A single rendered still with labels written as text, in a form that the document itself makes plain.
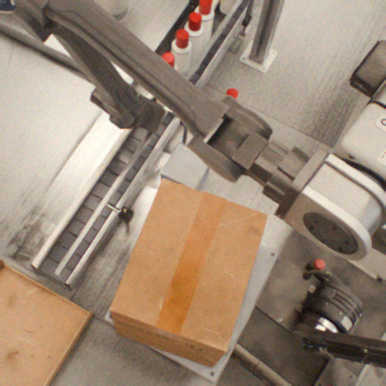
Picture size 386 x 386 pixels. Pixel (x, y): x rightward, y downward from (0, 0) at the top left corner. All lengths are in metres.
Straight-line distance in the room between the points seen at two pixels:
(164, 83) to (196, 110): 0.06
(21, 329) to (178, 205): 0.50
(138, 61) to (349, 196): 0.37
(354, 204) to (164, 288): 0.46
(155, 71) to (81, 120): 0.78
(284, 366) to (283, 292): 0.25
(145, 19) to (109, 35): 0.89
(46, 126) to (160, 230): 0.58
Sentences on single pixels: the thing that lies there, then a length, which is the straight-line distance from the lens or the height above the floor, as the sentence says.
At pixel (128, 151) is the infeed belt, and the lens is 1.54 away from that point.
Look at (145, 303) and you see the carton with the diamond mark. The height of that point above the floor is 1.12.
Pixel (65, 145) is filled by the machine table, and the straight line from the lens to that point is 1.62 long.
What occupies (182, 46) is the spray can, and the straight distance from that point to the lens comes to 1.50.
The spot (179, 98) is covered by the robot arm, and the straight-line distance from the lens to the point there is 0.89.
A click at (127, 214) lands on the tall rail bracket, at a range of 1.37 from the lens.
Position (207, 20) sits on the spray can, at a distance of 1.58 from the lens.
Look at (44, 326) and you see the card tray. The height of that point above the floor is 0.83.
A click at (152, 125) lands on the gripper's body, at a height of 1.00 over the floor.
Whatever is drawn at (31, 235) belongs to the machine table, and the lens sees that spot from 1.53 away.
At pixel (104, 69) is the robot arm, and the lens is 1.14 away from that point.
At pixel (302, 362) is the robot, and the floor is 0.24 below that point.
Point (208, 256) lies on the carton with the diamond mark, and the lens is 1.18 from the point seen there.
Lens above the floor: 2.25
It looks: 66 degrees down
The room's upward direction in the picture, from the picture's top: 10 degrees clockwise
